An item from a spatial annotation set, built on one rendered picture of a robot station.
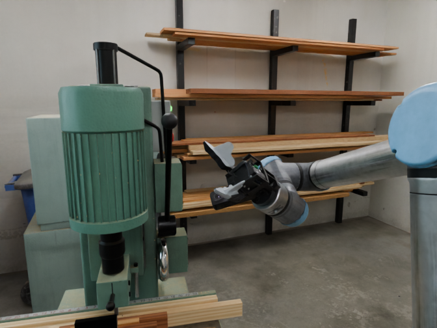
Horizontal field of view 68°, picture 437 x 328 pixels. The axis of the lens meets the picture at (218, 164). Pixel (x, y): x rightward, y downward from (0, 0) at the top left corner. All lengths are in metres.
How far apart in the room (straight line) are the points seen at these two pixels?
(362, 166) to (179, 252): 0.57
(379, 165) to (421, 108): 0.30
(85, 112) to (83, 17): 2.51
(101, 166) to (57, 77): 2.44
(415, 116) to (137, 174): 0.53
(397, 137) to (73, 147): 0.59
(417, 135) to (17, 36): 2.99
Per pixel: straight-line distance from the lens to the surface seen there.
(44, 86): 3.12
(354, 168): 0.85
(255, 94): 2.94
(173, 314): 0.93
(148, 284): 1.10
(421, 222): 0.53
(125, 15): 3.20
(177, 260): 1.03
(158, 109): 1.04
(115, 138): 0.69
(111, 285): 0.83
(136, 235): 0.92
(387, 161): 0.78
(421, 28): 4.29
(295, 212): 0.90
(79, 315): 0.96
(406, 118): 0.53
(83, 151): 0.71
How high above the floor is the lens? 1.47
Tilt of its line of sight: 11 degrees down
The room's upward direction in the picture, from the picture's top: straight up
